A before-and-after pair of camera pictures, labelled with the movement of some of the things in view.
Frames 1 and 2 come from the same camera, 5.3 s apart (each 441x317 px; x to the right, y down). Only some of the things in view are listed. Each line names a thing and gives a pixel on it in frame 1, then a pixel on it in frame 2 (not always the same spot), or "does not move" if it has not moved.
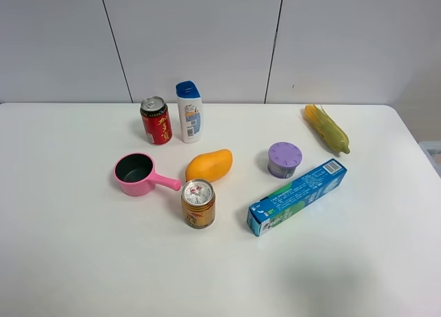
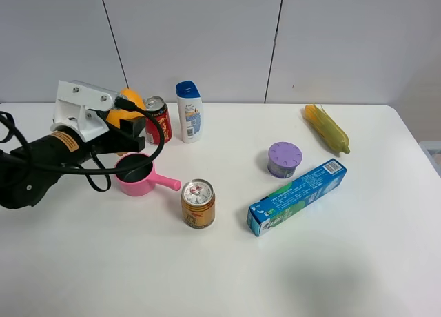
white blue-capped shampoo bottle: x=191 y=111 does not move
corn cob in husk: x=325 y=127 does not move
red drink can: x=157 y=122 does not move
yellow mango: x=209 y=166 → x=131 y=96
